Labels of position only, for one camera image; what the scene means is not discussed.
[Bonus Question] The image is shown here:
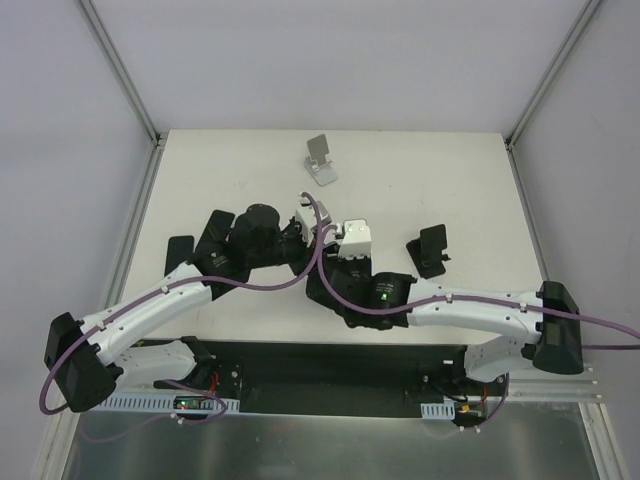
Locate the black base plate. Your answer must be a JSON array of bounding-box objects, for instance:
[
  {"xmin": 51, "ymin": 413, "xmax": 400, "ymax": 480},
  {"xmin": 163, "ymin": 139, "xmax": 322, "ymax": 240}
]
[{"xmin": 176, "ymin": 337, "xmax": 506, "ymax": 418}]

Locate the aluminium frame post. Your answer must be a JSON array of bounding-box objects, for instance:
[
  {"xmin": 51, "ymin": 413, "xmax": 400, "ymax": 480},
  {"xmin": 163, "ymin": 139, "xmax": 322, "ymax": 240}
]
[
  {"xmin": 505, "ymin": 0, "xmax": 606, "ymax": 151},
  {"xmin": 77, "ymin": 0, "xmax": 165, "ymax": 148}
]

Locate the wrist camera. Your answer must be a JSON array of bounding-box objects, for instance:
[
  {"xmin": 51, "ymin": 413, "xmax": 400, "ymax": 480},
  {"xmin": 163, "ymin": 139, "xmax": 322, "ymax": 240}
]
[
  {"xmin": 294, "ymin": 192, "xmax": 332, "ymax": 246},
  {"xmin": 335, "ymin": 219, "xmax": 372, "ymax": 260}
]

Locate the right white cable duct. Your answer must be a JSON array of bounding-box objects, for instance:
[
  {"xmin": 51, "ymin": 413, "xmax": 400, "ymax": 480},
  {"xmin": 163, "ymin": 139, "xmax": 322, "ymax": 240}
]
[{"xmin": 420, "ymin": 402, "xmax": 456, "ymax": 421}]

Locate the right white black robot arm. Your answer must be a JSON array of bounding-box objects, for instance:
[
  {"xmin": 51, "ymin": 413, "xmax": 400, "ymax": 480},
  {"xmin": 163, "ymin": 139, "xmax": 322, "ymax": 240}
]
[{"xmin": 305, "ymin": 245, "xmax": 584, "ymax": 395}]

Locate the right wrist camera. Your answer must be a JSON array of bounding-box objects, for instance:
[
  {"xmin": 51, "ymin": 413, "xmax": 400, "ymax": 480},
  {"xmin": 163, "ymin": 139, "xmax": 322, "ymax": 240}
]
[{"xmin": 335, "ymin": 219, "xmax": 372, "ymax": 260}]

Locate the right aluminium frame post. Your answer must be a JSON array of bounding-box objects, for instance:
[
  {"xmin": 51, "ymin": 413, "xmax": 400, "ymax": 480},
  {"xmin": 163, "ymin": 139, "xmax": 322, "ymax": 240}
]
[{"xmin": 505, "ymin": 0, "xmax": 606, "ymax": 151}]

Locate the black stand left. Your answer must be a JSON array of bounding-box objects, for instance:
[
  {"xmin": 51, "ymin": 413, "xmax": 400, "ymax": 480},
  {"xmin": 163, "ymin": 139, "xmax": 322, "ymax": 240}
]
[{"xmin": 189, "ymin": 210, "xmax": 250, "ymax": 283}]

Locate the left white cable duct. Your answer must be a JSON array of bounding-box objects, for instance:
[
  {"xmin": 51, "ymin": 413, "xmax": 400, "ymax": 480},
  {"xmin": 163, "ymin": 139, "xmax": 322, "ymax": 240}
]
[{"xmin": 91, "ymin": 392, "xmax": 240, "ymax": 415}]

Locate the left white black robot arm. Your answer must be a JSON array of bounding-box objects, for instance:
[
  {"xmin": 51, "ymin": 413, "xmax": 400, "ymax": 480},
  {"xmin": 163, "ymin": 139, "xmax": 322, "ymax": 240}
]
[{"xmin": 38, "ymin": 194, "xmax": 330, "ymax": 416}]

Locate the silver phone stand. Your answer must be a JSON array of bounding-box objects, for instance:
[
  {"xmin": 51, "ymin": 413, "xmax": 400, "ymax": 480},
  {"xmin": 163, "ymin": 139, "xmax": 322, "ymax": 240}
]
[{"xmin": 303, "ymin": 134, "xmax": 338, "ymax": 187}]

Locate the white cable duct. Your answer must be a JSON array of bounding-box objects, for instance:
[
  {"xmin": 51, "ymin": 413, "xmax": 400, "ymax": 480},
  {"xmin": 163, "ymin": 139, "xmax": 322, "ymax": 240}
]
[
  {"xmin": 91, "ymin": 392, "xmax": 240, "ymax": 415},
  {"xmin": 420, "ymin": 402, "xmax": 456, "ymax": 421}
]

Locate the black folding phone stand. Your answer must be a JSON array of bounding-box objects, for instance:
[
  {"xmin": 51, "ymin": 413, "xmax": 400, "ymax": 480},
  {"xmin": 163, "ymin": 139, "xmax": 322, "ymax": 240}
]
[{"xmin": 406, "ymin": 224, "xmax": 450, "ymax": 279}]

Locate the dark blue phone left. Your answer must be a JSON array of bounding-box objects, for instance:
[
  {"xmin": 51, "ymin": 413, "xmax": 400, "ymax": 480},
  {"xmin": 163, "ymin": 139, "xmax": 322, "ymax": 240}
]
[{"xmin": 164, "ymin": 235, "xmax": 195, "ymax": 276}]

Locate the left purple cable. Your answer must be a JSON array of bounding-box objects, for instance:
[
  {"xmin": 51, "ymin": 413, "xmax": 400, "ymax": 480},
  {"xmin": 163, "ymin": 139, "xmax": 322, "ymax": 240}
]
[{"xmin": 38, "ymin": 191, "xmax": 321, "ymax": 424}]

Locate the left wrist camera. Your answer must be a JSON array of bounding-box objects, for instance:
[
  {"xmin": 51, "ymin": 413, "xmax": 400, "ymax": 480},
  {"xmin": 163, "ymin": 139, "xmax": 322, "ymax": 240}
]
[{"xmin": 294, "ymin": 192, "xmax": 332, "ymax": 246}]

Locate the aluminium rail right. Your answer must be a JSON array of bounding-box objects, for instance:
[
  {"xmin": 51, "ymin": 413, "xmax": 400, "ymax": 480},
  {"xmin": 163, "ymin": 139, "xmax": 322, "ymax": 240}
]
[{"xmin": 507, "ymin": 364, "xmax": 604, "ymax": 403}]

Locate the left aluminium frame post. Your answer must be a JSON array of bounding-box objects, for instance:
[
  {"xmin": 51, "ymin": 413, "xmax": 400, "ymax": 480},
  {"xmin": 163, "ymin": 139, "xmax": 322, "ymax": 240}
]
[{"xmin": 77, "ymin": 0, "xmax": 165, "ymax": 148}]

